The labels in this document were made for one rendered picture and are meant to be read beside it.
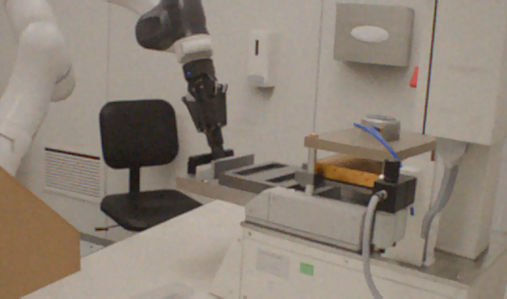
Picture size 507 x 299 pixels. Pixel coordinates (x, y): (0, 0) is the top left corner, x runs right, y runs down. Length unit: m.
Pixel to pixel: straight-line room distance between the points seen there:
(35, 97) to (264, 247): 0.62
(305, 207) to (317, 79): 1.71
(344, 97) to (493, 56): 1.83
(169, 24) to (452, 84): 0.73
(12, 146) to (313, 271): 0.70
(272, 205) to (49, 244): 0.48
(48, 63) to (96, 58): 2.03
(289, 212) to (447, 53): 0.41
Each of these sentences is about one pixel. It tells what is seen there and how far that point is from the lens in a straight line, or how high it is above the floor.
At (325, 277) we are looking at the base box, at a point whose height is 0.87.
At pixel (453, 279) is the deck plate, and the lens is 1.02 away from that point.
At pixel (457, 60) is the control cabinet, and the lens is 0.98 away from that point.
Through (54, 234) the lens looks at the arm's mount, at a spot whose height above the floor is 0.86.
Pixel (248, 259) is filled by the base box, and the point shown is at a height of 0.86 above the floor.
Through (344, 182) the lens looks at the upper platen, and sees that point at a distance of 1.14.
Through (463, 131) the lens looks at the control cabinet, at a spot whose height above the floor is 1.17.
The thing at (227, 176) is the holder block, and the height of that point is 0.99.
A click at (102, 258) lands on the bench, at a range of 1.49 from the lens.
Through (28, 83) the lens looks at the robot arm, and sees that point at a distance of 1.42.
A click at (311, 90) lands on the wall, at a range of 2.80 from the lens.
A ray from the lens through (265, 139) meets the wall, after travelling 2.91.
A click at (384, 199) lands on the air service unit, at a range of 0.92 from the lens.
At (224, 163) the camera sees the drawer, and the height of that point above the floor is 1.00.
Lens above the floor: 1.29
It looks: 14 degrees down
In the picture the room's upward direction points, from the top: 3 degrees clockwise
